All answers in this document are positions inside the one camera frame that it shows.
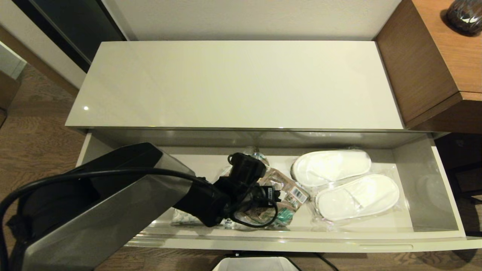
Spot white furniture corner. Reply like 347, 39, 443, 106
0, 40, 27, 79

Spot dark glass vase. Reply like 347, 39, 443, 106
445, 0, 482, 37

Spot dark glass door panel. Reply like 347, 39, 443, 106
13, 0, 127, 73

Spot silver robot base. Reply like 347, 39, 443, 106
212, 257, 302, 271

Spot brown wooden desk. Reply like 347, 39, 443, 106
375, 0, 482, 133

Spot wide cream cabinet drawer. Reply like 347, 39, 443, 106
75, 128, 482, 253

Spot black power cable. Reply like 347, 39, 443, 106
232, 251, 339, 271

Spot bagged white slippers showing soles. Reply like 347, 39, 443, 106
290, 149, 372, 188

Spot bagged white slippers showing straps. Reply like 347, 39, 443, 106
312, 172, 410, 228

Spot brown wooden furniture piece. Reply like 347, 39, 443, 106
0, 70, 20, 110

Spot brown printed snack packet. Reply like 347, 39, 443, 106
220, 146, 311, 230

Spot glossy cream drawer cabinet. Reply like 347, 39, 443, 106
65, 40, 448, 149

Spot white blue-patterned tissue packet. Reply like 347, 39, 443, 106
171, 208, 207, 227

